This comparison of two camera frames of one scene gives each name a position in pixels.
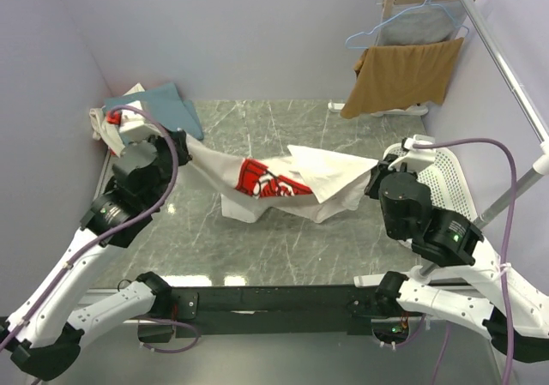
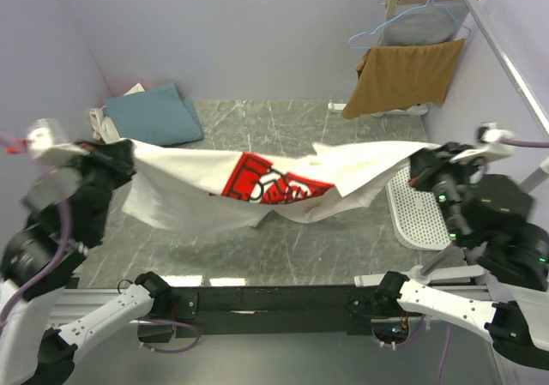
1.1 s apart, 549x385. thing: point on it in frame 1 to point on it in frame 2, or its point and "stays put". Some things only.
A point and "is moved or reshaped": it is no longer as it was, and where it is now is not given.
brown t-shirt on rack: (394, 76) stays put
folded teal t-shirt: (166, 104) stays put
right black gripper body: (384, 162) to (443, 171)
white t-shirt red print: (317, 183) is moved or reshaped
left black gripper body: (167, 158) to (105, 171)
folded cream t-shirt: (105, 130) stays put
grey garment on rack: (410, 24) stays put
